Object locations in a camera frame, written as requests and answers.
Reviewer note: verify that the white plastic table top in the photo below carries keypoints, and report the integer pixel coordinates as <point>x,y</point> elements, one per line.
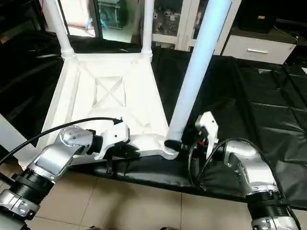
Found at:
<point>105,91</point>

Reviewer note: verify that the white plastic table leg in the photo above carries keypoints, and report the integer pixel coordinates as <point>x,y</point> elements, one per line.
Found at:
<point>196,72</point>
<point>60,26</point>
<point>147,26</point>
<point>12,136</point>

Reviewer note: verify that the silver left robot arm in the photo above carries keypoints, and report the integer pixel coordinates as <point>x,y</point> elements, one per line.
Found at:
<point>48,167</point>

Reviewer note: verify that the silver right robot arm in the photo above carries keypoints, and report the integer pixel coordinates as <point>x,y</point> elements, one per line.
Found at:
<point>254,177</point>

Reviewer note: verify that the black table mat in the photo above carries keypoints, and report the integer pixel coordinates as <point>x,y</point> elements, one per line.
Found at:
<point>249,120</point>

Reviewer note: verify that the white drawer unit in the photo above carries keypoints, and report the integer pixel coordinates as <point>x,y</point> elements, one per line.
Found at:
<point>259,48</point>

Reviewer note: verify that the white glass door cabinet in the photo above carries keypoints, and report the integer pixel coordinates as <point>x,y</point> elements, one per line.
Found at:
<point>192,24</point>

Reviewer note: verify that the teal plastic stool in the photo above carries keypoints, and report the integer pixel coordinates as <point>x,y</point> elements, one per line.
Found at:
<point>112,14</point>

